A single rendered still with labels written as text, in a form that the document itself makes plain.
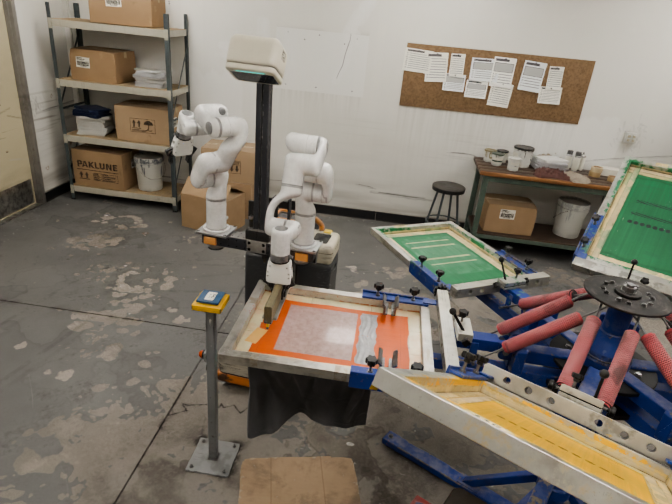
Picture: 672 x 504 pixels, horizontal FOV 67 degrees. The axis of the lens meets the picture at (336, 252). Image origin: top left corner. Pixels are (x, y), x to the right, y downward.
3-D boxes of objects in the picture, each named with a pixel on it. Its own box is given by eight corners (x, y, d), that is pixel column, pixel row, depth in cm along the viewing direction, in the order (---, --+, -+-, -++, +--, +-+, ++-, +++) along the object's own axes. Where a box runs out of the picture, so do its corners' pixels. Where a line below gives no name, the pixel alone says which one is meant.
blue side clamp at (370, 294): (360, 307, 233) (362, 294, 230) (361, 301, 237) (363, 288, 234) (426, 316, 230) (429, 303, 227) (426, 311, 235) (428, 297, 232)
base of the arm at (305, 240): (296, 234, 252) (297, 204, 245) (320, 238, 250) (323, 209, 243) (286, 246, 238) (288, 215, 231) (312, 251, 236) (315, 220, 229)
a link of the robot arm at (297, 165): (295, 134, 211) (330, 139, 209) (288, 185, 213) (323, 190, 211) (286, 127, 195) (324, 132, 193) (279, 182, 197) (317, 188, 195)
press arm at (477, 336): (453, 346, 202) (455, 336, 200) (451, 338, 208) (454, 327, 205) (497, 353, 201) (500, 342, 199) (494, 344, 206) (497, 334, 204)
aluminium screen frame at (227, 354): (217, 362, 187) (217, 353, 185) (259, 286, 239) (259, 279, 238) (433, 395, 181) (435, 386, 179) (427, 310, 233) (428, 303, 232)
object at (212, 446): (184, 470, 256) (176, 307, 216) (200, 438, 276) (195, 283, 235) (227, 477, 255) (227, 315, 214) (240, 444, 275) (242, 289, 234)
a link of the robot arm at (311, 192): (295, 208, 241) (297, 175, 234) (323, 212, 239) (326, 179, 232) (290, 215, 232) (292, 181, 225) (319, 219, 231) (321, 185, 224)
